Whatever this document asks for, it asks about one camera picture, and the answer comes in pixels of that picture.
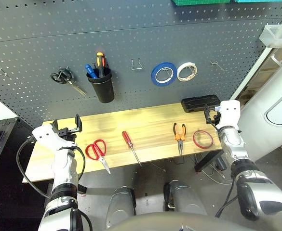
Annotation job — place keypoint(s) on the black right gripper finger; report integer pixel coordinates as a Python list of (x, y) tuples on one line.
[(207, 114)]

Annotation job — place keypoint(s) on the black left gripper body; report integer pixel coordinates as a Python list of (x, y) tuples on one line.
[(67, 134)]

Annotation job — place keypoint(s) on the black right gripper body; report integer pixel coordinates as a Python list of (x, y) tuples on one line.
[(214, 118)]

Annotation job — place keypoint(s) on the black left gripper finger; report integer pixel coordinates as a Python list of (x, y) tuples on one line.
[(55, 125), (78, 123)]

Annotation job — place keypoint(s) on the red tape roll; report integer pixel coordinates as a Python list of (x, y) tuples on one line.
[(193, 140)]

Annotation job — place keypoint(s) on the orange black long-nose pliers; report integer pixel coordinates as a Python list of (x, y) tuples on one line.
[(180, 142)]

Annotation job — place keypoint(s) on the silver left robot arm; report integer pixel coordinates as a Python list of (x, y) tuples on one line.
[(66, 168)]

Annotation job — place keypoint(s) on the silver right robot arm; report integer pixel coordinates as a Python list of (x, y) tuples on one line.
[(237, 142)]

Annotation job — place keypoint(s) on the dark grey metal pegboard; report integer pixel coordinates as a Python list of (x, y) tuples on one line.
[(155, 36)]

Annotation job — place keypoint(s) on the black plastic tool case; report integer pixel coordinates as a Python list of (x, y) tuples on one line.
[(196, 102)]

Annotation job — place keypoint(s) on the black plastic cup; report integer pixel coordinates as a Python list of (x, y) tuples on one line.
[(102, 89)]

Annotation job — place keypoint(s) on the white tape roll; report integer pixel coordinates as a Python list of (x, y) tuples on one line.
[(179, 72)]

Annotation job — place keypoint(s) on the silver tape peg hook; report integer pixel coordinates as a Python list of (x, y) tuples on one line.
[(214, 63)]

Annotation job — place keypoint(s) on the blue tape roll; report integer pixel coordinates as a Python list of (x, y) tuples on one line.
[(154, 74)]

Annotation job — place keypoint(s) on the silver right robot leg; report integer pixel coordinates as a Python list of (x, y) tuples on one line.
[(184, 197)]

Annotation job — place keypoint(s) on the silver robot leg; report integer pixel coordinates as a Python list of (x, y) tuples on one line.
[(119, 207), (184, 197)]

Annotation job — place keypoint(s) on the silver left robot leg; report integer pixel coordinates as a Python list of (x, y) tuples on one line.
[(119, 207)]

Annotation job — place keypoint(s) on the translucent plastic bin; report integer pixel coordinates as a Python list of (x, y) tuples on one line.
[(275, 36)]

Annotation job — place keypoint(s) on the green plastic bin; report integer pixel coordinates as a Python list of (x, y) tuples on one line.
[(198, 2)]

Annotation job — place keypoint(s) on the grey robot torso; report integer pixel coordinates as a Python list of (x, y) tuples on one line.
[(167, 223)]

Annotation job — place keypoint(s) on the teal plastic bin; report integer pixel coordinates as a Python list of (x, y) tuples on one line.
[(256, 1)]

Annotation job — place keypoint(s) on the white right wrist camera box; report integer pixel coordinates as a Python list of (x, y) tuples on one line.
[(230, 113)]

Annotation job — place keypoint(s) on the black table bracket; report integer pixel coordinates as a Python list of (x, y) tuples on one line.
[(205, 161)]

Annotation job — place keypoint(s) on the white pegboard frame post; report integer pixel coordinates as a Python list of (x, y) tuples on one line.
[(259, 65)]

